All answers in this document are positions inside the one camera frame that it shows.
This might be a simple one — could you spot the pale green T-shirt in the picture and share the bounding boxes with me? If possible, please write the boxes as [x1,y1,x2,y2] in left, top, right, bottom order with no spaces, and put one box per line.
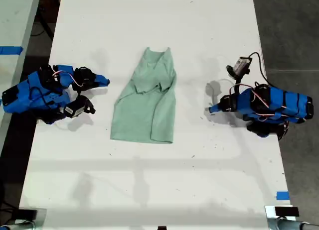
[110,46,178,144]

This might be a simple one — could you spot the long blue tape strip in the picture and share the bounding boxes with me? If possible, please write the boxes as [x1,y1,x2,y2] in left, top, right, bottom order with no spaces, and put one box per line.
[0,46,24,55]

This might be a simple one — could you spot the short blue tape piece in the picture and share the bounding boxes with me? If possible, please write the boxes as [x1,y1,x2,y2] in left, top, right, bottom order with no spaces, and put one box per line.
[276,191,291,201]

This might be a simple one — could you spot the silver metal table clamp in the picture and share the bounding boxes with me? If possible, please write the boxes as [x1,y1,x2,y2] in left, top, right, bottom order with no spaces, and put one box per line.
[4,208,47,230]
[264,204,319,230]

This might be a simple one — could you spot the gripper camera stalk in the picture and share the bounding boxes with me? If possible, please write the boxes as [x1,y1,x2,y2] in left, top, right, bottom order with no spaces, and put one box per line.
[234,74,246,95]
[78,95,97,115]

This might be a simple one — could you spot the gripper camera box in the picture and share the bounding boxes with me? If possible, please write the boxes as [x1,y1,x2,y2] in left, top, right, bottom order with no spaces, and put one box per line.
[226,56,251,79]
[63,102,85,119]

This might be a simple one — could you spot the black camera cable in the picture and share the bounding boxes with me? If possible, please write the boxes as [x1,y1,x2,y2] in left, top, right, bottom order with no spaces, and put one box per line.
[248,51,269,88]

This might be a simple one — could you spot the black floor cable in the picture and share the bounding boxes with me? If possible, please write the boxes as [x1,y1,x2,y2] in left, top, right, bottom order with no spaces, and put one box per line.
[31,4,55,40]

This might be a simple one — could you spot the black box on bracket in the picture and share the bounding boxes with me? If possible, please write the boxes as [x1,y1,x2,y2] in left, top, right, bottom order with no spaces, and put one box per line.
[274,206,300,218]
[18,209,38,221]

